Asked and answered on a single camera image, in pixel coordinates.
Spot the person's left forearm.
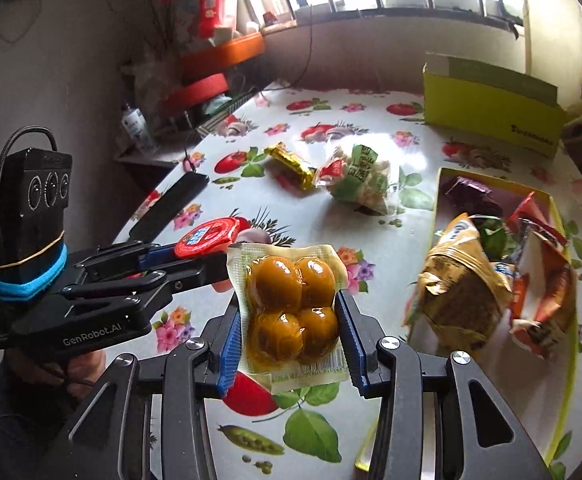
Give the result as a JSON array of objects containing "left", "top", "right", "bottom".
[{"left": 0, "top": 350, "right": 92, "bottom": 480}]

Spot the small orange white snack packet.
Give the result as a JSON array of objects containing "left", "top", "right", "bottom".
[{"left": 491, "top": 260, "right": 530, "bottom": 321}]

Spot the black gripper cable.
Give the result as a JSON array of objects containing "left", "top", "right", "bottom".
[{"left": 0, "top": 126, "right": 54, "bottom": 163}]

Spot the small gold snack packet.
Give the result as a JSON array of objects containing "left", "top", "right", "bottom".
[{"left": 263, "top": 141, "right": 318, "bottom": 192}]

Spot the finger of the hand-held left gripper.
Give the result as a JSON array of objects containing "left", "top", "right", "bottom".
[
  {"left": 74, "top": 241, "right": 182, "bottom": 274},
  {"left": 61, "top": 252, "right": 234, "bottom": 311}
]

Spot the black window handle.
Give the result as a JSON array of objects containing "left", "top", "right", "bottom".
[{"left": 491, "top": 0, "right": 526, "bottom": 36}]

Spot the thin black cable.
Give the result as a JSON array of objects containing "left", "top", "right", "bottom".
[{"left": 266, "top": 5, "right": 314, "bottom": 93}]

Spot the red box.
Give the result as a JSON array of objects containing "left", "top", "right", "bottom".
[{"left": 196, "top": 0, "right": 242, "bottom": 41}]

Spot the gold snack bag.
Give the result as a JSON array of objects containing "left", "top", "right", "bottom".
[{"left": 403, "top": 214, "right": 514, "bottom": 356}]

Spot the yellow-green cardboard box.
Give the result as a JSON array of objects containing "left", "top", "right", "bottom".
[{"left": 422, "top": 51, "right": 566, "bottom": 158}]

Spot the red lid jelly cup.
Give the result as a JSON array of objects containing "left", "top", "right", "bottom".
[{"left": 173, "top": 216, "right": 244, "bottom": 295}]

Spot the purple snack packet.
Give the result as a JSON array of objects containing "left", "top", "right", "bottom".
[{"left": 443, "top": 175, "right": 504, "bottom": 218}]

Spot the clear braised egg packet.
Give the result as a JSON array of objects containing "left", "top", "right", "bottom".
[{"left": 226, "top": 242, "right": 349, "bottom": 395}]

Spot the fruit print tablecloth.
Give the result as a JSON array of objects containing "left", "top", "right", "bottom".
[{"left": 111, "top": 87, "right": 582, "bottom": 480}]

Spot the white spray bottle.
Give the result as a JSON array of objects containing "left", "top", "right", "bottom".
[{"left": 121, "top": 104, "right": 158, "bottom": 157}]

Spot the yellow-green box lid tray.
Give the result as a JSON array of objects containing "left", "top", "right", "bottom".
[{"left": 353, "top": 166, "right": 579, "bottom": 473}]

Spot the large orange white snack bag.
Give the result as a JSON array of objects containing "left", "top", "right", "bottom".
[{"left": 508, "top": 247, "right": 579, "bottom": 361}]

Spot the orange storage rack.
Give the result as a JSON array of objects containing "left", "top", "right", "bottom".
[{"left": 163, "top": 34, "right": 267, "bottom": 112}]

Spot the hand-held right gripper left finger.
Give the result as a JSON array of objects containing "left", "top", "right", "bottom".
[{"left": 46, "top": 292, "right": 252, "bottom": 480}]

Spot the green white snack packet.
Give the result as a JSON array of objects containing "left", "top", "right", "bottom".
[{"left": 316, "top": 144, "right": 403, "bottom": 217}]

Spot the red snack packet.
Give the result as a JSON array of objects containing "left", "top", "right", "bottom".
[{"left": 506, "top": 191, "right": 569, "bottom": 248}]

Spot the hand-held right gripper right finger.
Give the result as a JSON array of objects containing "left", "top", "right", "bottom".
[{"left": 333, "top": 290, "right": 554, "bottom": 480}]

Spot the person's left hand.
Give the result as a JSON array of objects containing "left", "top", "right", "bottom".
[{"left": 4, "top": 347, "right": 108, "bottom": 401}]

